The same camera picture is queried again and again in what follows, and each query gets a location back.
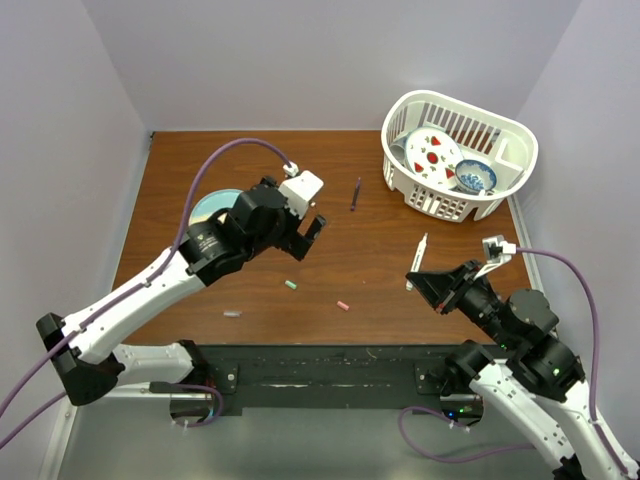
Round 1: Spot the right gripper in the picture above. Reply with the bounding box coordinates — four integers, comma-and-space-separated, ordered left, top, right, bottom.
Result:
406, 256, 516, 348

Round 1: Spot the white marker with green end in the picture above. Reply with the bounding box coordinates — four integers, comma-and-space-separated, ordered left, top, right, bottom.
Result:
409, 233, 429, 273

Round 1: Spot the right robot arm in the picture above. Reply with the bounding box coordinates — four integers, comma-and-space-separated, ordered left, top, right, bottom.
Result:
406, 261, 639, 479

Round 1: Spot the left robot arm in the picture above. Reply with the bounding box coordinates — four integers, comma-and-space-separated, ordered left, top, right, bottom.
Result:
36, 171, 326, 406

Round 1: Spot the purple pen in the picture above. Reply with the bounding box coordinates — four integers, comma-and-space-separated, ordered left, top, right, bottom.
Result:
350, 177, 362, 212

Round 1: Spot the round pastel plate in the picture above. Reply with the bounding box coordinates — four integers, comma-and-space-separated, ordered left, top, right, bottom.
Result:
188, 188, 242, 226

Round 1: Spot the blue and white bowl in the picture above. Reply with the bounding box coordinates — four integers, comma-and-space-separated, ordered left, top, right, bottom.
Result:
454, 159, 497, 195

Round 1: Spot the strawberry pattern plate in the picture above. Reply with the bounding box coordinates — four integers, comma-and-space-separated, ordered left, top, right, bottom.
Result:
404, 127, 463, 189

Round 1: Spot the white plastic dish basket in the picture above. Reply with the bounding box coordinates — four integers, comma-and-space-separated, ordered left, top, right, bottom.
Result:
380, 90, 539, 223

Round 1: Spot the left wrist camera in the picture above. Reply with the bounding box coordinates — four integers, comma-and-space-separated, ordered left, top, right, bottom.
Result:
278, 170, 324, 219

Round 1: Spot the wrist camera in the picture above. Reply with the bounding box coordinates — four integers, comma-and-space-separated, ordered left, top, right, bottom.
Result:
278, 170, 324, 219
474, 235, 517, 280

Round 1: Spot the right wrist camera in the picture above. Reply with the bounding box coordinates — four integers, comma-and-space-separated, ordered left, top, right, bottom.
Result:
474, 235, 517, 280

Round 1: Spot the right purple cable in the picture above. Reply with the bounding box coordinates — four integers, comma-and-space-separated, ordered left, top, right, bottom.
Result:
397, 245, 631, 476

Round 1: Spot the purple cable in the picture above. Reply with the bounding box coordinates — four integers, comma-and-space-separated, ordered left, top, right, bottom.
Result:
397, 245, 631, 476
0, 138, 300, 449

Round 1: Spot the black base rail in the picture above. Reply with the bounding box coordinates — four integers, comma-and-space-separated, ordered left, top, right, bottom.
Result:
186, 345, 484, 424

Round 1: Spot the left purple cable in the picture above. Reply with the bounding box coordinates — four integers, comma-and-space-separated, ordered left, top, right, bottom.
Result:
0, 138, 300, 449

